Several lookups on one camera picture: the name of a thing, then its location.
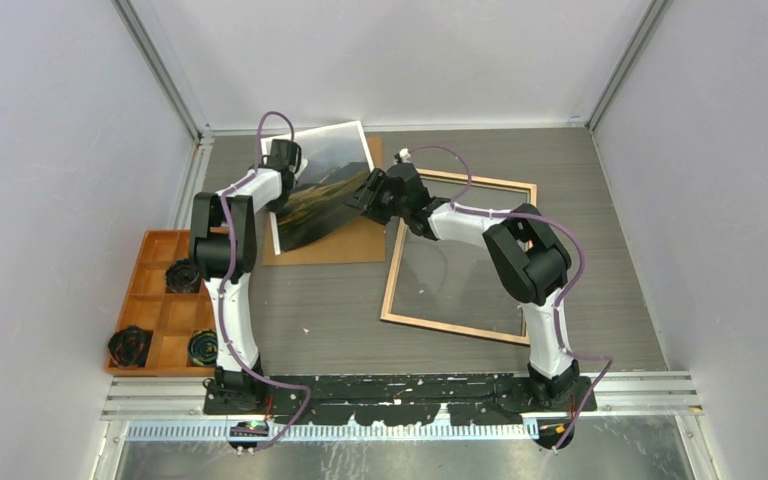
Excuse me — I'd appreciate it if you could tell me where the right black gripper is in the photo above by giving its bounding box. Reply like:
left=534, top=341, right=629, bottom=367
left=344, top=168, right=410, bottom=226

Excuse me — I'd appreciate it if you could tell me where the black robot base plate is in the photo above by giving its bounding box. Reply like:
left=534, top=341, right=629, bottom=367
left=202, top=373, right=597, bottom=426

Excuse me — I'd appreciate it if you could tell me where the black yellow-green coiled bundle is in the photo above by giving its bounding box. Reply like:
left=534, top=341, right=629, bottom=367
left=187, top=329, right=218, bottom=368

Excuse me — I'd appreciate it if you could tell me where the black orange coiled bundle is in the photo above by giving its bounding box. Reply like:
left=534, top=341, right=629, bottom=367
left=107, top=325, right=153, bottom=368

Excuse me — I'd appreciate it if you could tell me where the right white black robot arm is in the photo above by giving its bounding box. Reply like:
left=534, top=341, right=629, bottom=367
left=344, top=163, right=590, bottom=411

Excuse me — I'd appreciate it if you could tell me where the black wooden picture frame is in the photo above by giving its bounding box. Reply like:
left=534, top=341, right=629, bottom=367
left=380, top=176, right=538, bottom=346

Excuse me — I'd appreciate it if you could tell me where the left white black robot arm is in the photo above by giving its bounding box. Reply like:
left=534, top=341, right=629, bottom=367
left=189, top=139, right=303, bottom=414

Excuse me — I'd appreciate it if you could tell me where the mountain landscape photo board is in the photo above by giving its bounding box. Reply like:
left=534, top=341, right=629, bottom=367
left=261, top=120, right=375, bottom=255

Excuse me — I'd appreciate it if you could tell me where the brown backing board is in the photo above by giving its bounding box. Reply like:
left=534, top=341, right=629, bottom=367
left=261, top=137, right=386, bottom=266

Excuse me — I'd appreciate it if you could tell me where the orange compartment tray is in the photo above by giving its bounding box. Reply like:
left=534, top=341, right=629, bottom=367
left=104, top=230, right=214, bottom=377

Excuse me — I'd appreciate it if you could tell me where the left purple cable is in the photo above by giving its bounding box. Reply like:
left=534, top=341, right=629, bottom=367
left=214, top=110, right=312, bottom=454

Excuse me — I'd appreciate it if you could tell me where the purple cable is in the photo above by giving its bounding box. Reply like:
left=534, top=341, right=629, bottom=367
left=399, top=145, right=616, bottom=453
left=214, top=110, right=312, bottom=454

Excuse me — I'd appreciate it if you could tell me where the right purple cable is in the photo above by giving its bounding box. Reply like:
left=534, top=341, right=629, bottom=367
left=399, top=145, right=616, bottom=453

